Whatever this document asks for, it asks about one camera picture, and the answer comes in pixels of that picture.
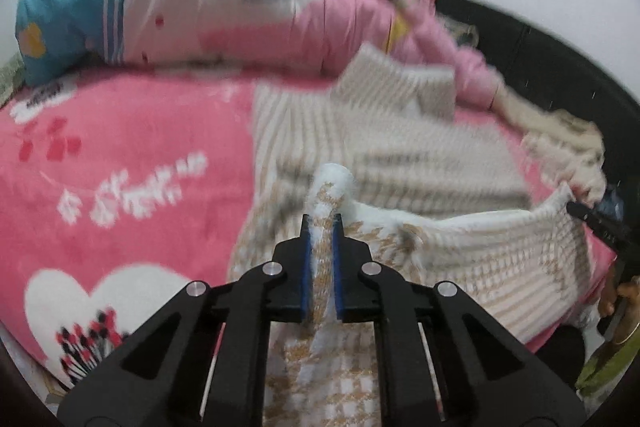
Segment pink floral duvet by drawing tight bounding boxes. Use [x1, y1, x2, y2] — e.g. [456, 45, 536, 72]
[15, 0, 503, 109]

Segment beige white knit garment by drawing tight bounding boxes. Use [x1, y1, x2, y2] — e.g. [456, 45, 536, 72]
[230, 46, 596, 426]

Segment right hand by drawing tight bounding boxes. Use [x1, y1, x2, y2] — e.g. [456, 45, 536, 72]
[598, 274, 639, 347]

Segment green right sleeve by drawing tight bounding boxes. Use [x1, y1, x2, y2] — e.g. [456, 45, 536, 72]
[576, 333, 639, 399]

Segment pink floral bed blanket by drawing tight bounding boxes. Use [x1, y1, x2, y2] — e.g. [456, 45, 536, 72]
[1, 72, 613, 386]

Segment black headboard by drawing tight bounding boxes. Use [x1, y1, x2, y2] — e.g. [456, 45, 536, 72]
[434, 0, 640, 218]

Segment cream fleece garment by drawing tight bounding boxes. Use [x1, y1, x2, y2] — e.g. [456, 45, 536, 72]
[491, 86, 606, 205]

